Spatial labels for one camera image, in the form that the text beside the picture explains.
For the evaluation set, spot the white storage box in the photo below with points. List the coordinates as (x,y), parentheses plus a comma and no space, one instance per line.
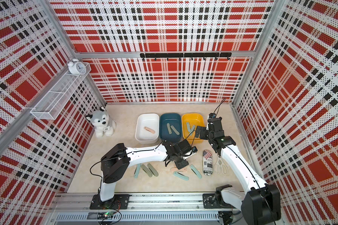
(150,120)

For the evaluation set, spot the white kitchen scissors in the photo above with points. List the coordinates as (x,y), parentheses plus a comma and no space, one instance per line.
(220,166)

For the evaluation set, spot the olive knife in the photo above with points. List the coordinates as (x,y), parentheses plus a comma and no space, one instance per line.
(175,130)
(169,128)

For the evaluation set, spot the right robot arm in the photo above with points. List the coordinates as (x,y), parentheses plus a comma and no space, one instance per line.
(259,203)

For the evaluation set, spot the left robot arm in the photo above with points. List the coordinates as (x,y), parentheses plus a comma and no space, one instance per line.
(115,163)

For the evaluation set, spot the dark teal storage box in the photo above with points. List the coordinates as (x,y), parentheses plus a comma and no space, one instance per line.
(173,119)

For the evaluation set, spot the olive knife left two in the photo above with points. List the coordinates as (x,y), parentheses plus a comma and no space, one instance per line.
(152,170)

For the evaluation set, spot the husky plush toy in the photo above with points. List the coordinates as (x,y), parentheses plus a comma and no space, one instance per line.
(103,124)

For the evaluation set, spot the olive knife left one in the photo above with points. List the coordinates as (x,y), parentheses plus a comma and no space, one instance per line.
(146,170)

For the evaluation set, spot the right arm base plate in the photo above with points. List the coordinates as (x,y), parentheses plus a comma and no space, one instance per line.
(214,201)

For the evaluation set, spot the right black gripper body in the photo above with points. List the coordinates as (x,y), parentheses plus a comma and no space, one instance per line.
(210,136)

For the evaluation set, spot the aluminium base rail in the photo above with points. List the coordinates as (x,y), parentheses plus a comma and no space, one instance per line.
(177,201)

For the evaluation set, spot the yellow storage box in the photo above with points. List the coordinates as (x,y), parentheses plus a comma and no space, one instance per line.
(194,119)

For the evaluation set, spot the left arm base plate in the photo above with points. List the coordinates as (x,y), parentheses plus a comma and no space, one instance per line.
(118,202)

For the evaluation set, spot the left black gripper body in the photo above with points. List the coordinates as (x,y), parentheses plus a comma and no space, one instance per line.
(180,156)

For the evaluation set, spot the pink knife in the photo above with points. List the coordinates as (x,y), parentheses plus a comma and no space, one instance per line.
(149,130)
(174,169)

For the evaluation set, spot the white wire mesh shelf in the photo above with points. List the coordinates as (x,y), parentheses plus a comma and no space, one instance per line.
(53,102)

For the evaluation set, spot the green circuit board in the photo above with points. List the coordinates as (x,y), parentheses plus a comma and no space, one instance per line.
(104,215)

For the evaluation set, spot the white alarm clock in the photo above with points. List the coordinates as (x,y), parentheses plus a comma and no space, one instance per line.
(76,67)

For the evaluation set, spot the black wall hook rail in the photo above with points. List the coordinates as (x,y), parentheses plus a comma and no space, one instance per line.
(185,55)

